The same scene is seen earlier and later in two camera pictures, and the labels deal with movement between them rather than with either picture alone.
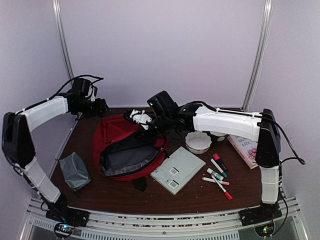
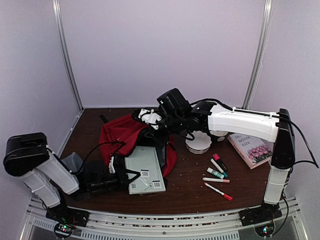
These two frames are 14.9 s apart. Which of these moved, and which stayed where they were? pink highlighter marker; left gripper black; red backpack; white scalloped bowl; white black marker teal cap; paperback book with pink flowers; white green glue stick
Moved: red backpack; left gripper black
Stayed: pink highlighter marker; paperback book with pink flowers; white black marker teal cap; white green glue stick; white scalloped bowl
